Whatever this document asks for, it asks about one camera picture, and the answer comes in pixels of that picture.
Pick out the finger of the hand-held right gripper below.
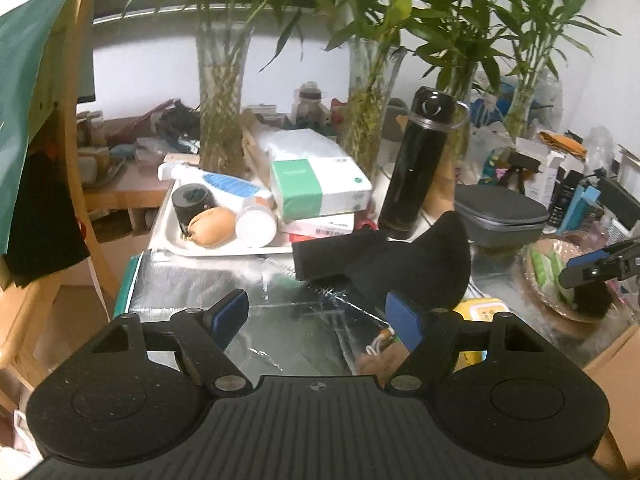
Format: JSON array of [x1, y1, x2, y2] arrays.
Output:
[[559, 239, 640, 291]]

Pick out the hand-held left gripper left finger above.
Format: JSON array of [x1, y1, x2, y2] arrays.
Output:
[[92, 289, 252, 397]]

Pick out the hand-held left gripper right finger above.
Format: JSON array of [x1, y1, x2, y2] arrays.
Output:
[[384, 291, 549, 395]]

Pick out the black fabric hat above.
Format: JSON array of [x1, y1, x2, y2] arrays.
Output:
[[347, 210, 472, 312]]

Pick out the white soft plastic pack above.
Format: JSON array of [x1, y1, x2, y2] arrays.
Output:
[[262, 128, 352, 167]]

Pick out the green packets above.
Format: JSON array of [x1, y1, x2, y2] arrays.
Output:
[[529, 249, 577, 307]]

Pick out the light blue box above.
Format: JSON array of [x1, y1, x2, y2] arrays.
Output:
[[572, 184, 602, 229]]

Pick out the black remote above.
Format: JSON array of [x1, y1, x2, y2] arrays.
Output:
[[548, 169, 584, 227]]

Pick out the tan egg-shaped pouch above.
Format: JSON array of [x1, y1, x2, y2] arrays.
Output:
[[181, 206, 239, 249]]

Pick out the white bottle with orange band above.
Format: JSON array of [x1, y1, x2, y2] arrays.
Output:
[[234, 197, 279, 249]]

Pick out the white tray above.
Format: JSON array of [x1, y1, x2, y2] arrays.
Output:
[[149, 180, 301, 259]]

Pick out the grey zipper case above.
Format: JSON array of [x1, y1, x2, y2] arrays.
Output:
[[454, 183, 551, 249]]

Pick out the white cardboard boxes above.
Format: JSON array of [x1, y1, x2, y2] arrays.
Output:
[[514, 136, 567, 202]]

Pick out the cardboard box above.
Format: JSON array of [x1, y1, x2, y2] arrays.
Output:
[[581, 322, 640, 480]]

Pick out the small black tripod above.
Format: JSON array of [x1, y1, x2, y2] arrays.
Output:
[[501, 151, 544, 194]]

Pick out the orange cloth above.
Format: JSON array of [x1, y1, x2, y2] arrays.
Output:
[[538, 130, 587, 158]]

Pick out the black cylinder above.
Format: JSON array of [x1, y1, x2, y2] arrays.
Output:
[[171, 183, 217, 229]]

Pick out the red and white box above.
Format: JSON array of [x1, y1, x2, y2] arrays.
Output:
[[280, 211, 359, 239]]

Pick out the floral pouch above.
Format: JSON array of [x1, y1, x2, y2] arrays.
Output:
[[479, 146, 512, 184]]

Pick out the white and blue spray bottle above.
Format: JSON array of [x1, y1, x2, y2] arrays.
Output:
[[157, 162, 277, 211]]

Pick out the black thermos bottle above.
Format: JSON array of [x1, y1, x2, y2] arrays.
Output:
[[377, 86, 472, 242]]

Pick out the white and green tissue pack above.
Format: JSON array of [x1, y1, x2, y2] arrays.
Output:
[[269, 154, 374, 222]]

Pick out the low wooden table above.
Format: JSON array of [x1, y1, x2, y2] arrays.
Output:
[[75, 159, 174, 242]]

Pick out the lucky bamboo in glass vase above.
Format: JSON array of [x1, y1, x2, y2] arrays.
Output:
[[107, 0, 321, 177], [415, 0, 508, 161], [320, 0, 451, 182], [500, 0, 622, 142]]

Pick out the dark red bag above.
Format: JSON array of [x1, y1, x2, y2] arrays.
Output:
[[106, 99, 202, 154]]

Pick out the black hanging cloth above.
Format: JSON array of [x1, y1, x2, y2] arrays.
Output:
[[4, 151, 92, 289]]

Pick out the jar with black lid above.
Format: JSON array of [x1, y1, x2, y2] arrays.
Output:
[[292, 81, 332, 129]]

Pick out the wooden chair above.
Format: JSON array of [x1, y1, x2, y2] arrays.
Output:
[[0, 0, 128, 413]]

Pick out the green cloth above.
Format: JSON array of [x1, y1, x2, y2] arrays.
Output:
[[0, 0, 79, 257]]

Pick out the tan drawstring pouch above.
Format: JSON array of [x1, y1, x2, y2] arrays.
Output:
[[356, 327, 417, 377]]

